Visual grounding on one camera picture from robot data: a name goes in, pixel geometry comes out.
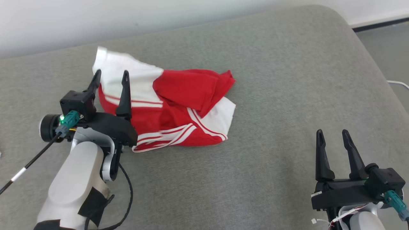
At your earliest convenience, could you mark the grey fabric sofa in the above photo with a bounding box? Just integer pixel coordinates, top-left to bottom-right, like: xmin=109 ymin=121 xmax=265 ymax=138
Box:
xmin=0 ymin=5 xmax=409 ymax=230

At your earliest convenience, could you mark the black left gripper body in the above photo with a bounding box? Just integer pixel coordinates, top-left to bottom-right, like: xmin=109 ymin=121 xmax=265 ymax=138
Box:
xmin=84 ymin=112 xmax=138 ymax=148

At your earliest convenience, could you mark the teal plug black cable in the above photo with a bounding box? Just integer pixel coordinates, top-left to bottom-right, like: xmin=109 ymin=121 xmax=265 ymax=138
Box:
xmin=0 ymin=110 xmax=80 ymax=195
xmin=383 ymin=190 xmax=409 ymax=222

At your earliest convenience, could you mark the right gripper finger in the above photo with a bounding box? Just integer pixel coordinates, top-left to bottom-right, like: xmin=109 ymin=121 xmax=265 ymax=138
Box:
xmin=343 ymin=129 xmax=369 ymax=179
xmin=316 ymin=129 xmax=335 ymax=182

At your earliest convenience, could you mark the red and white shirt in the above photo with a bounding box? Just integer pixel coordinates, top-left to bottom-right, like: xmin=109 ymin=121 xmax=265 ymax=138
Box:
xmin=92 ymin=46 xmax=237 ymax=153

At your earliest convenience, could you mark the white floor cable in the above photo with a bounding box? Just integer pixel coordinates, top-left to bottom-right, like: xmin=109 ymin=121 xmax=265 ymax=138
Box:
xmin=387 ymin=80 xmax=409 ymax=90

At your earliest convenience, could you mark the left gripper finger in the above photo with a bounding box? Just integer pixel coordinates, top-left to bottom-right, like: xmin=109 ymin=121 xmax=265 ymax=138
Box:
xmin=116 ymin=71 xmax=132 ymax=119
xmin=84 ymin=69 xmax=102 ymax=103

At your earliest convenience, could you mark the black skirting strip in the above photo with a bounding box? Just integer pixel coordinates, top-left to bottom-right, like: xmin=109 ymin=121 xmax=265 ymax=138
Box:
xmin=351 ymin=17 xmax=409 ymax=33

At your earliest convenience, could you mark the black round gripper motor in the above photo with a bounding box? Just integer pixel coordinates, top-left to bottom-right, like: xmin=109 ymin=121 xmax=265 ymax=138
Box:
xmin=39 ymin=114 xmax=63 ymax=143

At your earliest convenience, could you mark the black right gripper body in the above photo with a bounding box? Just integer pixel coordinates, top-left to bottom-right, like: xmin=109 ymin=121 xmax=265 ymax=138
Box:
xmin=311 ymin=178 xmax=385 ymax=213

